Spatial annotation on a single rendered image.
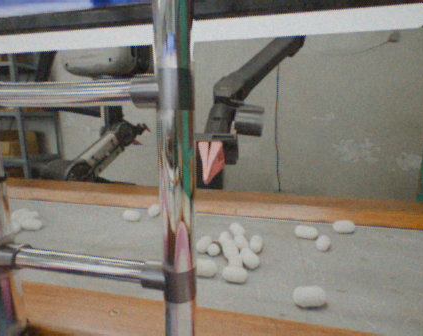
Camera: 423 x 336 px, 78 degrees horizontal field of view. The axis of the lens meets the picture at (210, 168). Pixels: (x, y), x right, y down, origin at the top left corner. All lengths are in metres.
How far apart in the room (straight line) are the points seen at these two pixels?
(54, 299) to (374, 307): 0.34
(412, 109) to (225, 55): 1.56
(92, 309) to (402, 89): 2.51
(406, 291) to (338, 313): 0.10
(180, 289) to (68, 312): 0.15
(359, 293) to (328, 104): 2.14
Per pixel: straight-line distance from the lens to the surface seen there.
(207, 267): 0.36
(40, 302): 0.34
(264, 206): 0.57
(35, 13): 0.39
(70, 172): 1.00
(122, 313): 0.29
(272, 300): 0.34
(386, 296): 0.40
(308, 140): 2.43
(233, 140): 0.52
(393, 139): 2.59
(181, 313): 0.19
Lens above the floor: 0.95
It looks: 11 degrees down
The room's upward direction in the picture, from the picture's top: straight up
